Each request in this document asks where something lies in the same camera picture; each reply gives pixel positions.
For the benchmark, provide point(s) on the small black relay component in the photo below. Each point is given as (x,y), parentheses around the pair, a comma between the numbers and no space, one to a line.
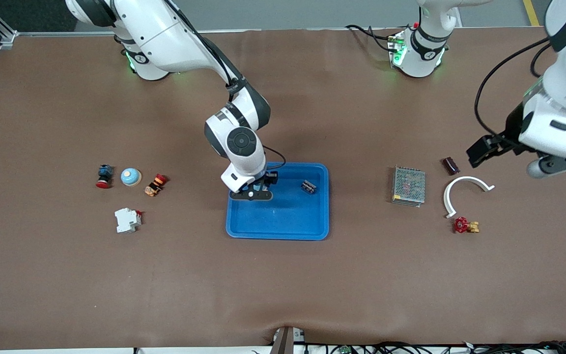
(308,187)

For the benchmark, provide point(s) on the white circuit breaker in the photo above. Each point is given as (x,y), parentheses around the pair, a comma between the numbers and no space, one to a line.
(127,220)

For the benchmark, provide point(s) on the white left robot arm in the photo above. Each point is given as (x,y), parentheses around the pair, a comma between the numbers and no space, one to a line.
(425,54)

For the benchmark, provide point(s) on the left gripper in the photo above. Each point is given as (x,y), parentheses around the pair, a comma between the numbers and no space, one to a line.
(512,127)

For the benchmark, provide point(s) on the blue call bell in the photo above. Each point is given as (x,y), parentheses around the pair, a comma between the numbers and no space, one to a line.
(259,187)
(130,177)

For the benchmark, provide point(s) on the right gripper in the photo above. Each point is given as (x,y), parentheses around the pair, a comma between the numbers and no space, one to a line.
(266,177)

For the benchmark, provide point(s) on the red mushroom button blue body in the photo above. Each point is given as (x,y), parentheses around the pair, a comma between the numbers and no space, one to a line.
(104,173)

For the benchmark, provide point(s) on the metal mesh power supply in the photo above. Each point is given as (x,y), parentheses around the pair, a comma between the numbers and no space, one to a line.
(409,186)

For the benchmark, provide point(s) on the red yellow push button switch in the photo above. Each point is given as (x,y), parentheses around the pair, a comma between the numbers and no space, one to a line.
(155,186)

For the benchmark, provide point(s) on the white curved pipe clamp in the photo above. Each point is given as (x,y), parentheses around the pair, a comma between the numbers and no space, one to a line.
(467,178)

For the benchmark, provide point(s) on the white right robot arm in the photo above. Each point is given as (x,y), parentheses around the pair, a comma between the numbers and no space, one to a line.
(165,34)

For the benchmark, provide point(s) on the grey metal bracket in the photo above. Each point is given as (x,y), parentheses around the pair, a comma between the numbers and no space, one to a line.
(287,341)

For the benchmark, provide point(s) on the dark red electrolytic capacitor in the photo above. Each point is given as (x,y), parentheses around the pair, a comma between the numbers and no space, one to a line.
(450,165)

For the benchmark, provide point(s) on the blue plastic tray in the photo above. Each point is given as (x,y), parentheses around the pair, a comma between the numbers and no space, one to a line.
(288,216)

